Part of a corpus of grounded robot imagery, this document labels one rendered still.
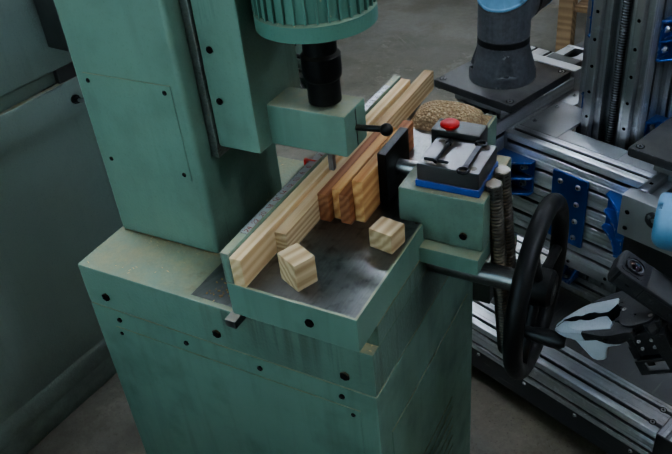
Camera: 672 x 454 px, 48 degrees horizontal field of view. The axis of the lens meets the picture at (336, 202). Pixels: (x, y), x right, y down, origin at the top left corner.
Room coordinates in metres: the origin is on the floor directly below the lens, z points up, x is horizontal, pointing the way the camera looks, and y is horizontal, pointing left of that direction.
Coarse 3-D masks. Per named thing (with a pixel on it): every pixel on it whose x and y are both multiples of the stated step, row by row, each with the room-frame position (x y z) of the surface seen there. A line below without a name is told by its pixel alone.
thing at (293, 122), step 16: (288, 96) 1.06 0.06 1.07; (304, 96) 1.06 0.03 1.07; (352, 96) 1.04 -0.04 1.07; (272, 112) 1.04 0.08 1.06; (288, 112) 1.02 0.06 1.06; (304, 112) 1.01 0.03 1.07; (320, 112) 1.00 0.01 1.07; (336, 112) 0.99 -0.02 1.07; (352, 112) 1.00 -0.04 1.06; (272, 128) 1.04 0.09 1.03; (288, 128) 1.03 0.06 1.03; (304, 128) 1.01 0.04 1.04; (320, 128) 1.00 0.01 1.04; (336, 128) 0.98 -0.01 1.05; (352, 128) 0.99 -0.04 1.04; (288, 144) 1.03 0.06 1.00; (304, 144) 1.01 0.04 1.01; (320, 144) 1.00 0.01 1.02; (336, 144) 0.98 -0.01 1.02; (352, 144) 0.99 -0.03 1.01
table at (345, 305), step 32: (416, 160) 1.11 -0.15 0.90; (320, 224) 0.95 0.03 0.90; (352, 224) 0.94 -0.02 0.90; (416, 224) 0.92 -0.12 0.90; (320, 256) 0.87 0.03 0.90; (352, 256) 0.86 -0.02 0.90; (384, 256) 0.85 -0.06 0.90; (416, 256) 0.90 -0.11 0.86; (448, 256) 0.88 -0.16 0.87; (480, 256) 0.87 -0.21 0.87; (256, 288) 0.81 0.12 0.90; (288, 288) 0.81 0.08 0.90; (320, 288) 0.80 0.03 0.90; (352, 288) 0.79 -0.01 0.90; (384, 288) 0.80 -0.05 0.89; (288, 320) 0.78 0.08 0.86; (320, 320) 0.76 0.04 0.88; (352, 320) 0.73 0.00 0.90
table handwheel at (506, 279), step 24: (552, 216) 0.85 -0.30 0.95; (528, 240) 0.80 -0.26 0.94; (552, 240) 0.96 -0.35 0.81; (528, 264) 0.78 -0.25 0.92; (552, 264) 0.90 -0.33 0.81; (504, 288) 0.86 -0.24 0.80; (528, 288) 0.76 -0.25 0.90; (552, 288) 0.83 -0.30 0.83; (528, 312) 0.83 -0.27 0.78; (552, 312) 0.91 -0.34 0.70; (504, 336) 0.74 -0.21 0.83; (504, 360) 0.74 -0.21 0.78; (528, 360) 0.81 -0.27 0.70
